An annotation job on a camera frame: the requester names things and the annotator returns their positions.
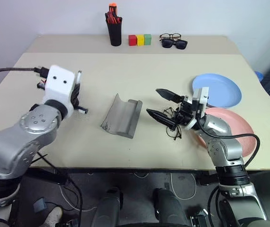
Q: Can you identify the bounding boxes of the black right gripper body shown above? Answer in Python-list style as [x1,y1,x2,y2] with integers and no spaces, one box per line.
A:
[172,95,201,130]

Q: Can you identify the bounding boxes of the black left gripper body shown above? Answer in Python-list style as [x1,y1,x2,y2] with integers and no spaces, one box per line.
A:
[71,93,81,108]

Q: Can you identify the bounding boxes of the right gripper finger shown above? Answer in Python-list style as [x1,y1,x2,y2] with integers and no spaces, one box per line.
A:
[146,109,177,131]
[155,88,183,103]

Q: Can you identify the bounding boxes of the thin black frame glasses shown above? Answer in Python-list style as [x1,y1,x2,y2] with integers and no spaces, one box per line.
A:
[162,106,183,141]

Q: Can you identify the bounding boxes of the open grey glasses case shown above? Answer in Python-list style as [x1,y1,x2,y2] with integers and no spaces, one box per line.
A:
[99,93,144,139]

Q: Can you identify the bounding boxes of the black pen cup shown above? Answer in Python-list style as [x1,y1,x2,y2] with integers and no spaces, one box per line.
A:
[107,20,123,46]

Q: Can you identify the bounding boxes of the blue plate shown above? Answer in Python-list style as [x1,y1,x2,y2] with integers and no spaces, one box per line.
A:
[191,73,243,108]

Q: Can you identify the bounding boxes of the black sunglasses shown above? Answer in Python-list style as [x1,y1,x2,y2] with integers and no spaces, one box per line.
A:
[161,39,189,50]

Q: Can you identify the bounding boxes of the pink plate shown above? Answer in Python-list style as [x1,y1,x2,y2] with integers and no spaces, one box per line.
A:
[196,107,255,158]

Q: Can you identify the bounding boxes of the blue round object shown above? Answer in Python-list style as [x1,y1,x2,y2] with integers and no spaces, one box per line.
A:
[254,70,265,82]

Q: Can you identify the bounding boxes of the orange capped black marker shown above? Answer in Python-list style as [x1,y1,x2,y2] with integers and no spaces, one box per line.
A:
[108,2,118,19]

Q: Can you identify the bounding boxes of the dark rounded shape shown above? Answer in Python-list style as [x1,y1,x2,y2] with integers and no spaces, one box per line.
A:
[91,186,124,227]
[152,187,190,227]

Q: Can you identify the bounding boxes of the black floor box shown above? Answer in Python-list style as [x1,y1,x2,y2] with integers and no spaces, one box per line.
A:
[189,209,212,227]

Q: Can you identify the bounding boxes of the small grey box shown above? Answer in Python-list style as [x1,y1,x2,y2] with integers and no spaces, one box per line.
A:
[33,198,48,213]

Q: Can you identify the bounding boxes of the beige shoe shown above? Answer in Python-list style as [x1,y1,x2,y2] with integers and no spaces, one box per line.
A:
[43,206,64,227]

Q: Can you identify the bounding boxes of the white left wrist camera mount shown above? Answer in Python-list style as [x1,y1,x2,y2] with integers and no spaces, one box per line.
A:
[43,64,76,112]

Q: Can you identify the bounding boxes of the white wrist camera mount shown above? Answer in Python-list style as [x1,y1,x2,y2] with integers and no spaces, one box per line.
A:
[191,87,210,114]
[43,64,76,112]

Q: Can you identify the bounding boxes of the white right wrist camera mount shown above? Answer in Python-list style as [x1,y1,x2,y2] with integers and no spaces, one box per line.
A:
[191,87,210,114]

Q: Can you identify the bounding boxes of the brown frame glasses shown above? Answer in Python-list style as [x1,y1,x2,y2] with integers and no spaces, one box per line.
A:
[159,33,182,41]

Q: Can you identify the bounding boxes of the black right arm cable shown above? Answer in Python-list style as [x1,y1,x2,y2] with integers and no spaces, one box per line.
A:
[195,117,261,170]

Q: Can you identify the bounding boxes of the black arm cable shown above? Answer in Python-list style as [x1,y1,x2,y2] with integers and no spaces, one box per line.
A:
[0,67,50,80]
[195,117,261,170]

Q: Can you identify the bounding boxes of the white floor cable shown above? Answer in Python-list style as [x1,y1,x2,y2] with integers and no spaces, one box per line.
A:
[170,173,198,200]

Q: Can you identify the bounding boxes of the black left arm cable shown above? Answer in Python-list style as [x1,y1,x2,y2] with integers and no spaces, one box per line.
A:
[0,67,50,80]

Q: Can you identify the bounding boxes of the black floor cable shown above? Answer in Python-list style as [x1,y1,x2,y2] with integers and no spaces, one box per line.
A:
[37,153,84,227]

